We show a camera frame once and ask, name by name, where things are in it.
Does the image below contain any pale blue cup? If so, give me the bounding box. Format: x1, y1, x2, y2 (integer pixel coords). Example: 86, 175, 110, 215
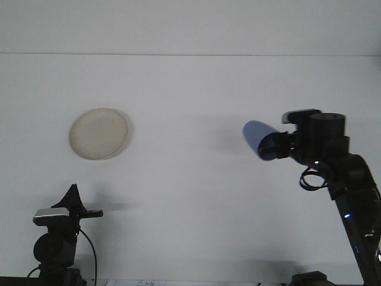
242, 120, 282, 162

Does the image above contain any pale round plate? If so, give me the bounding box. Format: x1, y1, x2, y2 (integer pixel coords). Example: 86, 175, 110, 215
68, 107, 134, 161

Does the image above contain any long black arm cable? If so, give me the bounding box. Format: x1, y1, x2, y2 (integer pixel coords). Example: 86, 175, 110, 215
77, 228, 98, 283

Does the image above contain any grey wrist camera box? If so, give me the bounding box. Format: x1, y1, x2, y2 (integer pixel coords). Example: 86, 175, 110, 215
282, 108, 322, 125
32, 208, 70, 226

